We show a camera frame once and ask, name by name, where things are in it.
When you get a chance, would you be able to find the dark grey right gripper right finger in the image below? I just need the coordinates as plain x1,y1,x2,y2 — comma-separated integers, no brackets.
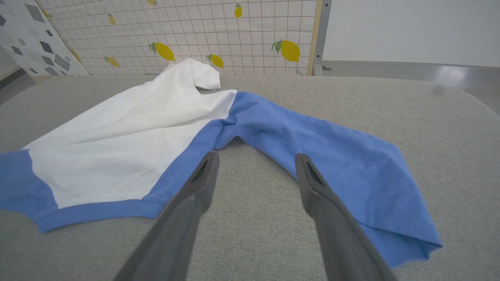
295,153,399,281

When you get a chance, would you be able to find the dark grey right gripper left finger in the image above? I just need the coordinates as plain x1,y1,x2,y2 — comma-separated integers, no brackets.
113,151,220,281

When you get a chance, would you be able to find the blue and white garment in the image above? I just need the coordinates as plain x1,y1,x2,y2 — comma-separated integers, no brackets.
0,58,443,269

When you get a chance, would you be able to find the grey fabric sofa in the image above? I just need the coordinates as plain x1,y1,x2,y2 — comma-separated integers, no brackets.
0,74,500,281

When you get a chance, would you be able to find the grey metal partition stand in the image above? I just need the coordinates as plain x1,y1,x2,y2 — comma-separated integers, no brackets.
312,0,332,76

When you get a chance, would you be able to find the lemon print partition panel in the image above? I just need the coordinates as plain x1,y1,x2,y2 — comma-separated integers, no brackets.
34,0,324,76

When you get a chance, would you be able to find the grey geometric print panel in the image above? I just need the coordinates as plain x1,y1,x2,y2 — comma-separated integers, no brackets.
0,0,89,77

